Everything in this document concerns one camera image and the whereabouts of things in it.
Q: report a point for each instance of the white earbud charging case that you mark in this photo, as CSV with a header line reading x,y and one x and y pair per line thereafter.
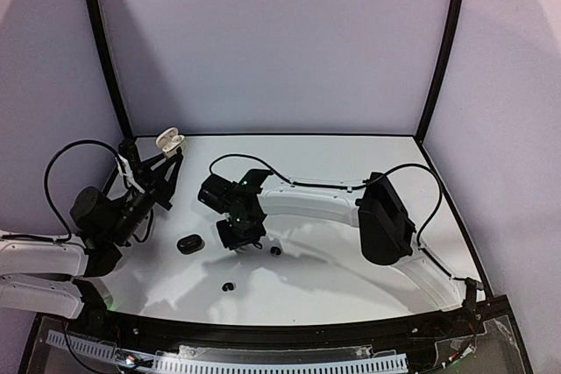
x,y
171,142

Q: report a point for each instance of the left black frame post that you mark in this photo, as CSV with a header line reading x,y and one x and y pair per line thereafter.
x,y
108,67

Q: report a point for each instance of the black earbud center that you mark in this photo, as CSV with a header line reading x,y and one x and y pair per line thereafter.
x,y
275,251

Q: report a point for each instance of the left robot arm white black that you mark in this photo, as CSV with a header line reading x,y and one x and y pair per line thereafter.
x,y
53,274

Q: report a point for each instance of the black earbud front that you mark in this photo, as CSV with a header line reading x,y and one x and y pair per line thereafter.
x,y
227,287

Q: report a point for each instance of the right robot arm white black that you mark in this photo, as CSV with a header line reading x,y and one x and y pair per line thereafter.
x,y
387,235

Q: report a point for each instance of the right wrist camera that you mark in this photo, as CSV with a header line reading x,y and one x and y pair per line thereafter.
x,y
214,193

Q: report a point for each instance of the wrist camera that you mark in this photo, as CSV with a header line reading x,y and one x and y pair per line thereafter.
x,y
214,193
128,162

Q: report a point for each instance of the black earbud charging case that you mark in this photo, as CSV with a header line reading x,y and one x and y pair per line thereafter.
x,y
190,244

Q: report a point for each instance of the black frame post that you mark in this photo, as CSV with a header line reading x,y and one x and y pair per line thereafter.
x,y
437,80
108,67

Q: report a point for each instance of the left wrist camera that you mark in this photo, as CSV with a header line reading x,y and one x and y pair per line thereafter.
x,y
128,162

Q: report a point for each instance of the black earbud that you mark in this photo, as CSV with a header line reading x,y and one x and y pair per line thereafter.
x,y
275,251
227,287

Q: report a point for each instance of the right black frame post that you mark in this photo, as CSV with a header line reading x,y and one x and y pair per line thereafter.
x,y
437,80

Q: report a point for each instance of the black front aluminium rail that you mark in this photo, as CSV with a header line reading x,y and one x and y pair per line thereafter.
x,y
401,332

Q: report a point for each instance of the white slotted cable duct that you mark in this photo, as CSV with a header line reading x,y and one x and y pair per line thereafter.
x,y
350,360

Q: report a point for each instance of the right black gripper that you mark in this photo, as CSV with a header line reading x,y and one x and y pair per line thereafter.
x,y
239,238

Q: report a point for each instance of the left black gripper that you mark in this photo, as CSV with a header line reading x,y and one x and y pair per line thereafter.
x,y
154,182

